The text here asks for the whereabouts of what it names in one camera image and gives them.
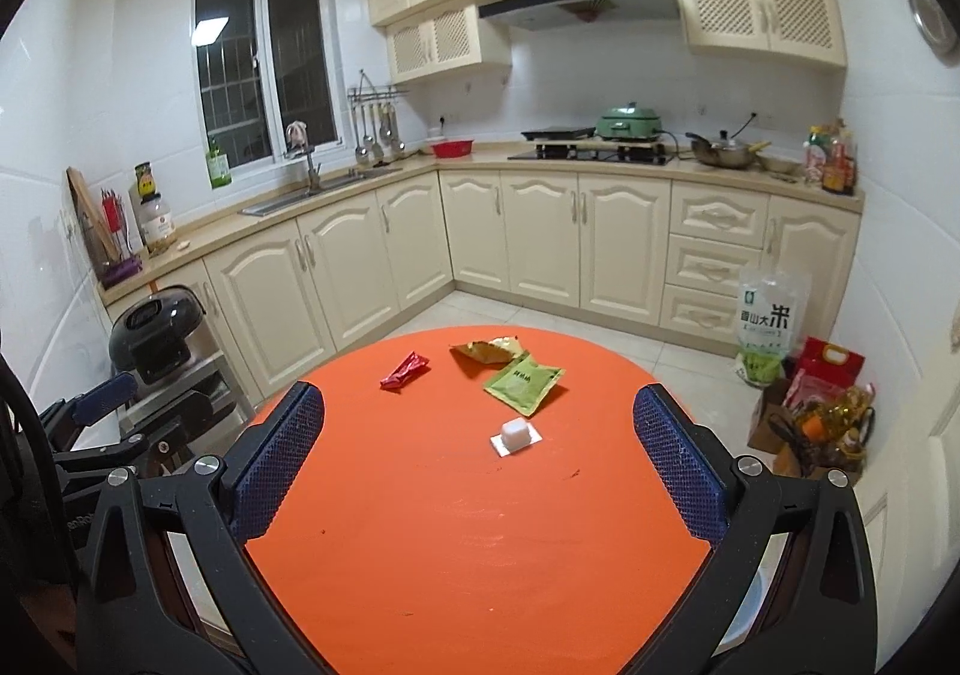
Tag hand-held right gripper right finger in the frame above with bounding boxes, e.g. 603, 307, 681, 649
634, 384, 878, 675

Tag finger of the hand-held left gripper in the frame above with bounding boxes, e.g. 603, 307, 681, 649
52, 416, 185, 482
37, 371, 140, 443

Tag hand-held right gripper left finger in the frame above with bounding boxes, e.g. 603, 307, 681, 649
75, 382, 331, 675

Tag red snack wrapper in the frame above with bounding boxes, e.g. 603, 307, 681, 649
379, 351, 432, 391

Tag white cube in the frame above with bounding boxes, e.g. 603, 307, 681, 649
489, 418, 542, 456

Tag green foil packet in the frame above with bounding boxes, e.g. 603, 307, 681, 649
482, 351, 566, 419

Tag gold snack wrapper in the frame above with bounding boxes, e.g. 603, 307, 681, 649
450, 336, 530, 367

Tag black silver rice cooker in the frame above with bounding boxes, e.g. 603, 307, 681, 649
109, 285, 226, 391

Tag stainless steel stand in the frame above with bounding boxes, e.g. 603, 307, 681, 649
116, 356, 256, 451

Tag small cardboard box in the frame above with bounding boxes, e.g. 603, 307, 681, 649
750, 379, 796, 455

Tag purple knife rack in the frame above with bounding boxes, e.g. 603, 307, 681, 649
97, 189, 145, 290

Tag large cardboard box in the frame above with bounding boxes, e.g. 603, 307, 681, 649
772, 446, 863, 488

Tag clear green rice bag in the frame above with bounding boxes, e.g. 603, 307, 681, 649
733, 268, 812, 387

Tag yellow cooking oil bottle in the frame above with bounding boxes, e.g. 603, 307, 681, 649
806, 382, 877, 451

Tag red rice bag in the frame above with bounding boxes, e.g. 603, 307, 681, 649
784, 337, 865, 406

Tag large clear glass jar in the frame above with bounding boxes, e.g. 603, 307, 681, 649
141, 193, 179, 254

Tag wooden cutting board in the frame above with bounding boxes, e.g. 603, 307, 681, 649
66, 166, 113, 271

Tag orange round table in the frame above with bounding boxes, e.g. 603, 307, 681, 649
244, 326, 740, 675

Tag white panel door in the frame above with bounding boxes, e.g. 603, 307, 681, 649
855, 337, 960, 646

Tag cream lower kitchen cabinets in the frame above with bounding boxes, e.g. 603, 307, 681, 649
101, 146, 865, 406

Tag stainless steel sink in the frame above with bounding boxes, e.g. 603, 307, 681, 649
238, 165, 406, 217

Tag metal faucet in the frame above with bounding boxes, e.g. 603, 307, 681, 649
283, 146, 323, 194

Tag metal wok with lid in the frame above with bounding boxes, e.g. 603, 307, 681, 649
686, 130, 770, 170

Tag black gas stove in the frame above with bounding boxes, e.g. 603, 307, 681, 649
508, 146, 676, 166

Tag red label plastic bottle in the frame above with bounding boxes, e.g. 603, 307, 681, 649
804, 126, 830, 187

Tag barred kitchen window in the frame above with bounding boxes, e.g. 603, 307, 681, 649
193, 0, 338, 170

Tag group of condiment bottles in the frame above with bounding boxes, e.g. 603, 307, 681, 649
821, 120, 857, 196

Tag green electric cooking pot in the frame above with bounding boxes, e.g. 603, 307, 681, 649
596, 103, 665, 140

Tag small cream lattice door cabinet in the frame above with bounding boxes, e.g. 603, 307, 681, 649
385, 7, 513, 85

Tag wide cream lattice door cabinet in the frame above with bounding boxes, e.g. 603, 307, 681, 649
670, 0, 847, 70

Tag wall utensil rack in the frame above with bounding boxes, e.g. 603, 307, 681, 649
347, 69, 411, 104

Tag round silver wall clock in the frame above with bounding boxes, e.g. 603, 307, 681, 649
904, 0, 960, 57

